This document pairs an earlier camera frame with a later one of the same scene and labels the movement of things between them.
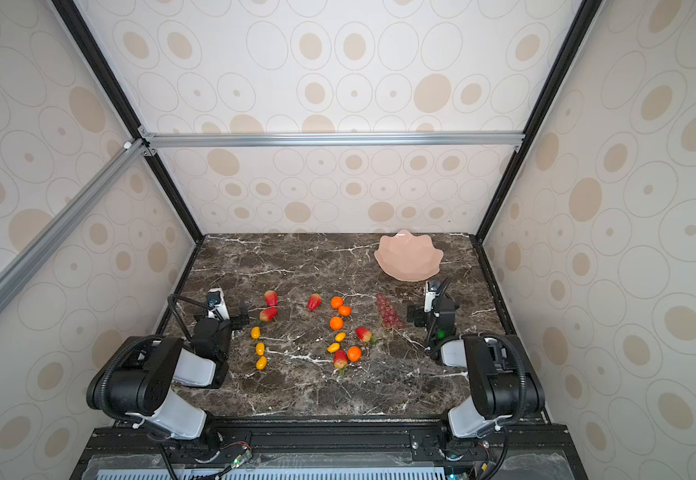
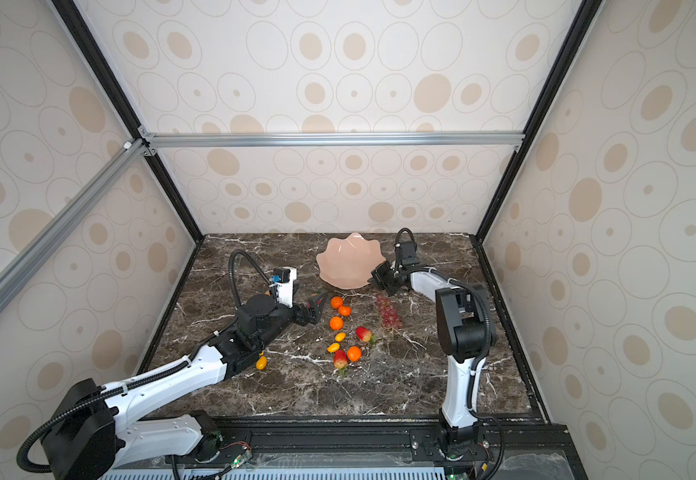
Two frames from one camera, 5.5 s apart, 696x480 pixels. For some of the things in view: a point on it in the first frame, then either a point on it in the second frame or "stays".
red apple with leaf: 363,333 stays
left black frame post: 74,21 stays
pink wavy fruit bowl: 408,257 → 347,262
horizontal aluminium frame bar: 488,137 stays
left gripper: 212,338 → 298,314
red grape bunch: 389,314 stays
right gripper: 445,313 → 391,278
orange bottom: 354,353 stays
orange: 336,323 stays
